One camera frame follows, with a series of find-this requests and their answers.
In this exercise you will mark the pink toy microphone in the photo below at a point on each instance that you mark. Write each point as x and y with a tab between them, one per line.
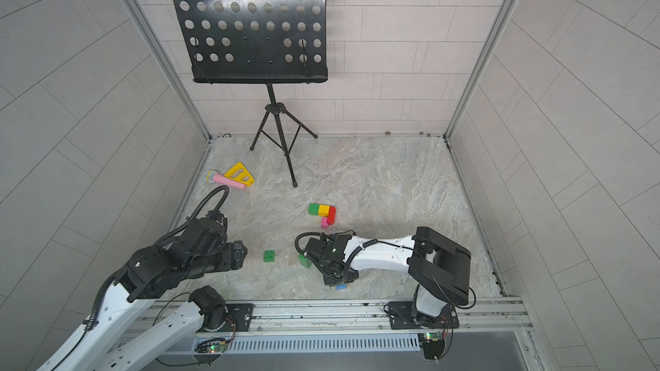
213	176

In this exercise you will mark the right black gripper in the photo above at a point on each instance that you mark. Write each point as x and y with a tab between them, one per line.
323	271

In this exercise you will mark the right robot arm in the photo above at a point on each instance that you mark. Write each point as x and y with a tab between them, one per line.
440	266

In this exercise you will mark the circuit board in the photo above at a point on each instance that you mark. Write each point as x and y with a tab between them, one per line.
432	346
214	346

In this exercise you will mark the aluminium mounting rail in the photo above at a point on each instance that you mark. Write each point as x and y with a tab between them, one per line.
335	317

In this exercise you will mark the green lego brick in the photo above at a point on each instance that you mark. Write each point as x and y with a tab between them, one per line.
269	256
304	261
314	209

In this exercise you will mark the yellow lego brick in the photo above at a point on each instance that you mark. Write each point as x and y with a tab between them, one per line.
323	210

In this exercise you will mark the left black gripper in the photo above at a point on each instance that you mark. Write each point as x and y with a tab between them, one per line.
232	261

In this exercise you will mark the left circuit board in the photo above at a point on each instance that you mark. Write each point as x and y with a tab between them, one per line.
214	346

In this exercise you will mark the yellow triangle toy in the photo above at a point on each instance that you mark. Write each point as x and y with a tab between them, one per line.
240	173

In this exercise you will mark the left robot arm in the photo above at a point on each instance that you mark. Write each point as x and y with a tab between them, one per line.
198	247

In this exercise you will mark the right circuit board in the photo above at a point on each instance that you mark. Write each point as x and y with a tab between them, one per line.
432	346

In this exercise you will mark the red lego brick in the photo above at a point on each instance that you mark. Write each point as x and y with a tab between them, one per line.
331	215

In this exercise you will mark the black perforated music stand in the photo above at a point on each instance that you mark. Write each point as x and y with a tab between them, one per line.
266	42

